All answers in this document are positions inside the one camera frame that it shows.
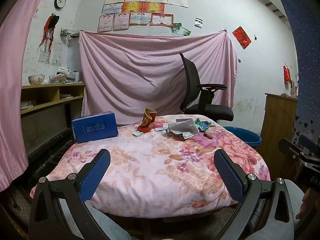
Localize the green wall photos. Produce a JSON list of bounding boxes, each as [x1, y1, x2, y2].
[[171, 22, 192, 37]]

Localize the pink hanging sheet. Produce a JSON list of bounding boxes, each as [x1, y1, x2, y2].
[[79, 30, 239, 125]]

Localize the pile of books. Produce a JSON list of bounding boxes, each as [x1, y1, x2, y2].
[[49, 67, 82, 84]]

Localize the red black tassel decoration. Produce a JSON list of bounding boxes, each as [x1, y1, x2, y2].
[[38, 12, 60, 55]]

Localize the floral blanket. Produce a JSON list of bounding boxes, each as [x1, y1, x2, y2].
[[30, 114, 272, 218]]

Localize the wire wall rack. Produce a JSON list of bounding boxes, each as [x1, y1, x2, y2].
[[60, 26, 80, 38]]

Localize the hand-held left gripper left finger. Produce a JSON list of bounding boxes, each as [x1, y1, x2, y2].
[[28, 149, 112, 240]]

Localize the black office chair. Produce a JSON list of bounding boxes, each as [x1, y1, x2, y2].
[[179, 52, 234, 122]]

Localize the white paper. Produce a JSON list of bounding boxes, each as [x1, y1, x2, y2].
[[167, 120, 199, 134]]

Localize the blue cardboard box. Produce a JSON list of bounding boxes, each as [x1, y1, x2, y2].
[[71, 111, 119, 144]]

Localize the green snack packet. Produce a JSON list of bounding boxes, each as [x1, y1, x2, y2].
[[194, 117, 209, 132]]

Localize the blue plastic basin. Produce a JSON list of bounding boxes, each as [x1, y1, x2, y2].
[[222, 126, 262, 153]]

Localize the paper wall calendar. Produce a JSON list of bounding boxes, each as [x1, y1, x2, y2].
[[37, 42, 62, 66]]

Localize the pink door curtain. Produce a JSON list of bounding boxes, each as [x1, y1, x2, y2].
[[0, 0, 54, 193]]

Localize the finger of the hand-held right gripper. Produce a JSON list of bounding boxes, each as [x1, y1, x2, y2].
[[278, 138, 304, 165], [299, 134, 320, 155]]

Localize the floral ceramic bowl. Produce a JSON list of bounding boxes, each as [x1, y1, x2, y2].
[[28, 74, 45, 85]]

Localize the person's right hand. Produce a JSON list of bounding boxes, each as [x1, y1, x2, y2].
[[295, 189, 320, 220]]

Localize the group of wall certificates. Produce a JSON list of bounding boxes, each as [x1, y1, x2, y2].
[[97, 0, 188, 32]]

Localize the blue dotted curtain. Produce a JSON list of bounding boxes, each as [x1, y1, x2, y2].
[[279, 0, 320, 155]]

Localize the wooden shelf desk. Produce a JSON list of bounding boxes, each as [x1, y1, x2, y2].
[[20, 82, 86, 155]]

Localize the red wall poster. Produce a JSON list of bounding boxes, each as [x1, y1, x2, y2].
[[232, 26, 252, 50]]

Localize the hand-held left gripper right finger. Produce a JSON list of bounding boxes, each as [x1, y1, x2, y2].
[[213, 149, 295, 240]]

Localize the wooden cabinet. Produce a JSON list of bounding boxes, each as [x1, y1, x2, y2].
[[261, 92, 299, 180]]

